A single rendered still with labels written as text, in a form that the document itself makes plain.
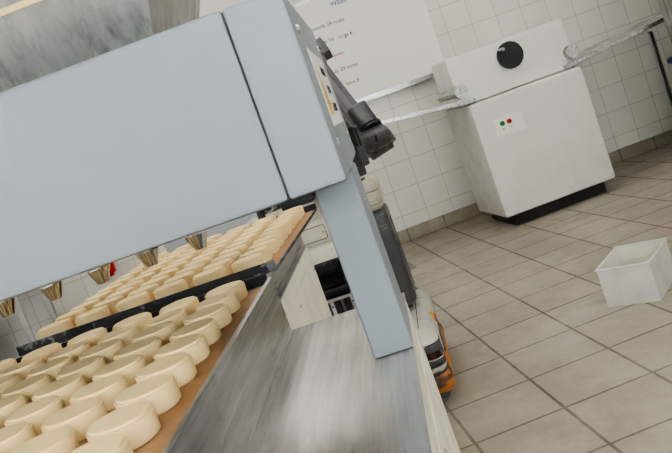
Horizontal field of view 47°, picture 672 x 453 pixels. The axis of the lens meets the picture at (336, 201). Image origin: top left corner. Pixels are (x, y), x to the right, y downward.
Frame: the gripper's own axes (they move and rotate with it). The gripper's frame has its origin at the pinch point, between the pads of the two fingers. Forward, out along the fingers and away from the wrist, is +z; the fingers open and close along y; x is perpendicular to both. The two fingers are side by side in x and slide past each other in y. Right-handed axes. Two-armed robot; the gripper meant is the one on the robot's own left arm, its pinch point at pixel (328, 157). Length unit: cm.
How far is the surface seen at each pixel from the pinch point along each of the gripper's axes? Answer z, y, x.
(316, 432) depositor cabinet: 87, 13, -94
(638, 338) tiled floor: -109, 100, 6
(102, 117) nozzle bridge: 91, -16, -86
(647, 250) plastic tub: -169, 88, 28
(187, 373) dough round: 91, 6, -85
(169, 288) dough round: 70, 6, -42
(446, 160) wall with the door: -324, 57, 263
